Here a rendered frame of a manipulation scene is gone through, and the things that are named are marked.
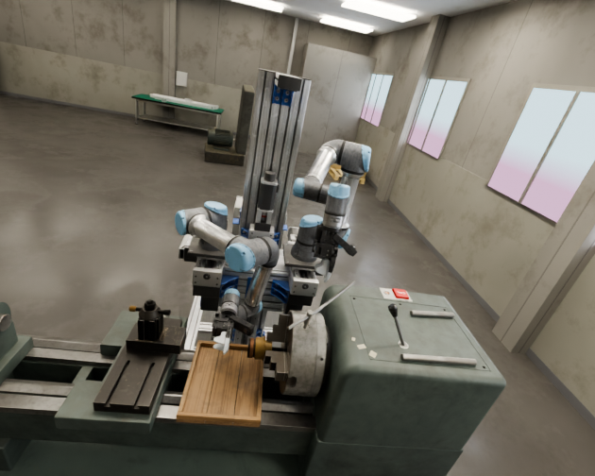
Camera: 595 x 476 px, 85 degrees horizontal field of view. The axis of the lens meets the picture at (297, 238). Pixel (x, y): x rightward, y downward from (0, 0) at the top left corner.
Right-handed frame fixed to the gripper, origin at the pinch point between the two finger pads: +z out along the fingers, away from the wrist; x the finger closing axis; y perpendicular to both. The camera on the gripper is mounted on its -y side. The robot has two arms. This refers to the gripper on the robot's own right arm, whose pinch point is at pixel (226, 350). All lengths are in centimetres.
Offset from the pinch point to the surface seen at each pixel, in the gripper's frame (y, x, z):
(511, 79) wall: -284, 137, -332
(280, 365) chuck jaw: -20.2, 2.5, 6.6
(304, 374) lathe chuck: -28.2, 4.5, 11.7
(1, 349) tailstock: 81, -11, -2
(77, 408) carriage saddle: 46, -15, 16
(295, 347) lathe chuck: -23.8, 11.9, 6.8
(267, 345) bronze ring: -15.2, 2.8, -2.1
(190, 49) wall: 237, 106, -951
